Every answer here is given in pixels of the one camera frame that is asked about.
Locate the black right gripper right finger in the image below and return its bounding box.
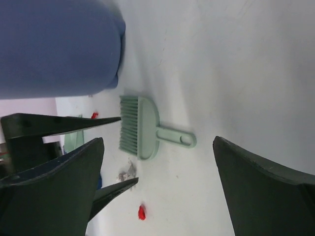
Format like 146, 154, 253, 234
213, 136, 315, 236

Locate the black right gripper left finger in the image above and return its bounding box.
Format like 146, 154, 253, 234
0, 138, 104, 236

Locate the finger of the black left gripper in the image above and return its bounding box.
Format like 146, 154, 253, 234
89, 177, 139, 220
0, 113, 121, 172

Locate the light green plastic dustpan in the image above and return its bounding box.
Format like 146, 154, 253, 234
63, 114, 86, 158

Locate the light green hand brush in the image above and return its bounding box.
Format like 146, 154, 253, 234
119, 95, 197, 161

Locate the small dark blue paper scrap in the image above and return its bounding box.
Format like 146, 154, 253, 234
97, 174, 102, 189

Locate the red paper scrap lower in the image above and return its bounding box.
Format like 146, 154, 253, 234
138, 205, 146, 221

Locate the red paper scrap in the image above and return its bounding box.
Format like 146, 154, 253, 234
138, 205, 146, 221
91, 112, 98, 119

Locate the red paper scrap upper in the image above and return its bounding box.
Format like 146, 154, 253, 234
91, 112, 98, 119

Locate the blue plastic waste bin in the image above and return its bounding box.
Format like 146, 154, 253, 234
0, 0, 126, 99

